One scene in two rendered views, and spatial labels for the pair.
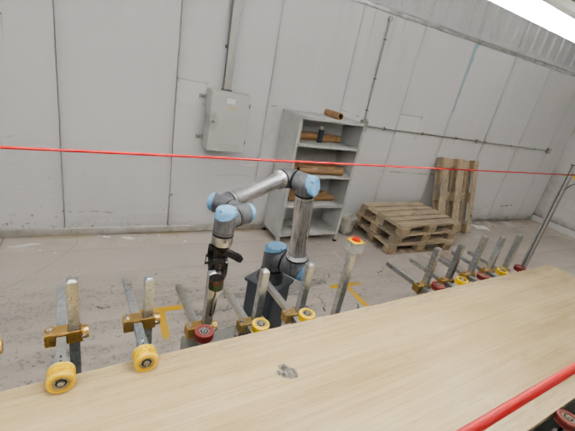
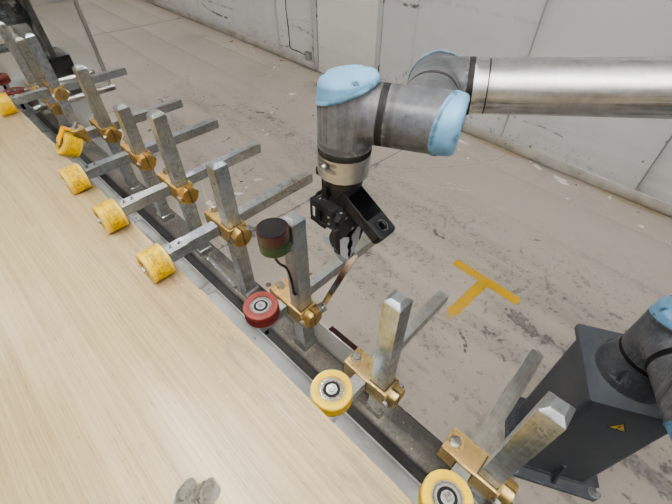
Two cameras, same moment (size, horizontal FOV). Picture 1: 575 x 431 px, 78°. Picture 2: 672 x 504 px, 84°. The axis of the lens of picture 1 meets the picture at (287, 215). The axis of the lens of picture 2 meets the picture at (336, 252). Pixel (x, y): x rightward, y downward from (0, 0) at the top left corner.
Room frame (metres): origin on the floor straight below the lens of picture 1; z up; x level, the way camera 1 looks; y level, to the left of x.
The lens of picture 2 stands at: (1.23, -0.29, 1.58)
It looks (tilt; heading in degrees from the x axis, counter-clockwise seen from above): 45 degrees down; 78
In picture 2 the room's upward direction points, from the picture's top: straight up
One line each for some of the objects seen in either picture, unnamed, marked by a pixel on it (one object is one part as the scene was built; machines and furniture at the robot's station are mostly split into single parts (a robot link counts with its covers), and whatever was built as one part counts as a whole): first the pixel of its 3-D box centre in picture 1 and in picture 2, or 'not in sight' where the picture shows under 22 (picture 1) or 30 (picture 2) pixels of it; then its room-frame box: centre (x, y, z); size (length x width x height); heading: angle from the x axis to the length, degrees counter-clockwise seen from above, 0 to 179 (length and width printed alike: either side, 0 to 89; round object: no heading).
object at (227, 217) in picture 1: (225, 221); (347, 113); (1.37, 0.25, 1.33); 0.10 x 0.09 x 0.12; 152
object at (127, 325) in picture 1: (141, 321); (228, 226); (1.11, 0.48, 0.95); 0.14 x 0.06 x 0.05; 124
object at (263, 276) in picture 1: (257, 311); (384, 370); (1.40, 0.05, 0.87); 0.04 x 0.04 x 0.48; 34
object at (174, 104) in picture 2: not in sight; (136, 117); (0.78, 1.19, 0.95); 0.37 x 0.03 x 0.03; 34
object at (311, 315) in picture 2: (201, 328); (295, 304); (1.25, 0.27, 0.85); 0.14 x 0.06 x 0.05; 124
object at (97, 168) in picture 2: not in sight; (151, 146); (0.87, 0.94, 0.95); 0.50 x 0.04 x 0.04; 34
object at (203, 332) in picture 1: (203, 340); (263, 318); (1.17, 0.24, 0.85); 0.08 x 0.08 x 0.11
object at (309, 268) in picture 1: (300, 303); (500, 465); (1.54, -0.16, 0.88); 0.04 x 0.04 x 0.48; 34
